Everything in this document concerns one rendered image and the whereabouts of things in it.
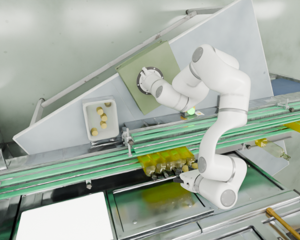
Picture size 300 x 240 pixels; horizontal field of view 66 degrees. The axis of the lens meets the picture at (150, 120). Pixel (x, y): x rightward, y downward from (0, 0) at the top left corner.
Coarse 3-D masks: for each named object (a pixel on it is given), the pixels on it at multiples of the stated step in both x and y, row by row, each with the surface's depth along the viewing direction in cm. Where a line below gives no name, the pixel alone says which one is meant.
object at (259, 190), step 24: (48, 192) 133; (72, 192) 132; (240, 192) 125; (264, 192) 125; (288, 192) 119; (0, 216) 118; (216, 216) 108; (240, 216) 107; (264, 216) 109; (288, 216) 110
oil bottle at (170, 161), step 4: (160, 152) 131; (164, 152) 131; (168, 152) 131; (164, 156) 127; (168, 156) 127; (164, 160) 125; (168, 160) 123; (172, 160) 123; (168, 164) 122; (172, 164) 122; (176, 164) 123; (168, 168) 122
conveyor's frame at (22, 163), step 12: (276, 96) 170; (288, 96) 169; (216, 108) 154; (252, 108) 153; (144, 120) 141; (156, 120) 141; (168, 120) 140; (180, 120) 139; (192, 120) 141; (132, 132) 131; (84, 144) 137; (108, 144) 136; (120, 144) 135; (24, 156) 128; (36, 156) 127; (48, 156) 127; (60, 156) 126; (72, 156) 126; (84, 156) 127; (12, 168) 118; (24, 168) 119
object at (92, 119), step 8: (88, 104) 121; (96, 104) 129; (104, 104) 131; (112, 104) 128; (88, 112) 130; (96, 112) 131; (104, 112) 133; (112, 112) 132; (88, 120) 131; (96, 120) 133; (112, 120) 136; (88, 128) 126; (96, 128) 135; (112, 128) 138; (88, 136) 127; (96, 136) 131; (104, 136) 131; (112, 136) 132
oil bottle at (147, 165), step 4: (140, 156) 129; (144, 156) 128; (148, 156) 128; (140, 160) 128; (144, 160) 125; (148, 160) 124; (140, 164) 130; (144, 164) 122; (148, 164) 121; (152, 164) 121; (144, 168) 122; (148, 168) 119; (152, 168) 119; (148, 172) 118
